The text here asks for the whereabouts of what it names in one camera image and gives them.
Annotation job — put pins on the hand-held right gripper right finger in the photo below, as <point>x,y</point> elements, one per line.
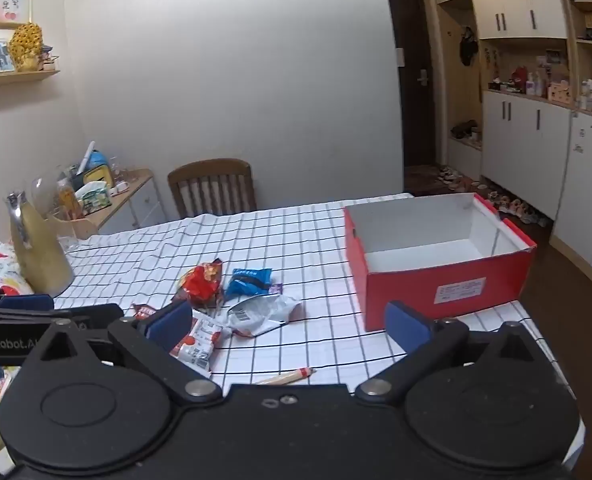
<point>406,327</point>

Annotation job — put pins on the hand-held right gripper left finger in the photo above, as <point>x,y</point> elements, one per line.
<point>168,326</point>

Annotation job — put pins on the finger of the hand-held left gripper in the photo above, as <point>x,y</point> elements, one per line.
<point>26,302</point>
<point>91,315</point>

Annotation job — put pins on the brown red snack packet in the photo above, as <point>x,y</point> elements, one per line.
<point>180,298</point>

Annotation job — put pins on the red white snack packet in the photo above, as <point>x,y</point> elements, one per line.
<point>201,342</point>

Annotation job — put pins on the red cardboard box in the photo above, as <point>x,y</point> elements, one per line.
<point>445,290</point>

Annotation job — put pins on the yellow red snack packet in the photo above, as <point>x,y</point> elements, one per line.
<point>201,282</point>

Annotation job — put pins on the blue snack packet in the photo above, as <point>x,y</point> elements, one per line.
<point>248,282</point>

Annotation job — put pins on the white squeeze tube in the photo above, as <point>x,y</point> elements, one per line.
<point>266,312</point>

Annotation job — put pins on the tan sausage stick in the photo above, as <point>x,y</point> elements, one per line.
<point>286,376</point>

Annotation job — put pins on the colourful plastic bag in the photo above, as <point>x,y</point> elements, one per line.
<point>3,270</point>

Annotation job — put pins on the orange bottle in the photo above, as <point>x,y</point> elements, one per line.
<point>68,200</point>

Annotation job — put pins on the small purple snack packet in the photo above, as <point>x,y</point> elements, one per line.
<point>275,288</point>

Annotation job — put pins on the green tissue pack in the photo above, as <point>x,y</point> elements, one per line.
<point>95,197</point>

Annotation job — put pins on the white wood-topped side cabinet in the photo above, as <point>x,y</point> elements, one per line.
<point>136,205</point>

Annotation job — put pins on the black checked white tablecloth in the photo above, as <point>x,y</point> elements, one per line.
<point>276,240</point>

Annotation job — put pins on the yellow blue bag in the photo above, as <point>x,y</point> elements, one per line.
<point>96,170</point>

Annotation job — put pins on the wooden chair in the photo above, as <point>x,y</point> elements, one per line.
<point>211,185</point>

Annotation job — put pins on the group of glass cups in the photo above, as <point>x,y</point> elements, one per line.
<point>121,167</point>

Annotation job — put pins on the row of shoes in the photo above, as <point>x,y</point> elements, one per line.
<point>495,200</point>

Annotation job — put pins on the brown shoes in nook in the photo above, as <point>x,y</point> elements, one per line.
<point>463,130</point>

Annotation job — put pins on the white lower cabinet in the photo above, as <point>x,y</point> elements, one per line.
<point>525,145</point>

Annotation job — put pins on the white stickered cabinet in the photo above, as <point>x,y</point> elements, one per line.
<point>588,195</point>

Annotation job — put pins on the dark wooden door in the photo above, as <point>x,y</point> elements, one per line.
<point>415,100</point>

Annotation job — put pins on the gold ornament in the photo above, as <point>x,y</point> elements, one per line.
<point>26,45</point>

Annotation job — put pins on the group of countertop bottles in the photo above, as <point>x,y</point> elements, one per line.
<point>530,82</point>

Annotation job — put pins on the black hanging bag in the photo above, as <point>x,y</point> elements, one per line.
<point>468,45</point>

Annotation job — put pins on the wooden wall shelf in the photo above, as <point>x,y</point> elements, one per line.
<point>18,80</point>

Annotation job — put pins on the white light switch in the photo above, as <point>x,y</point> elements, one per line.
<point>400,57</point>

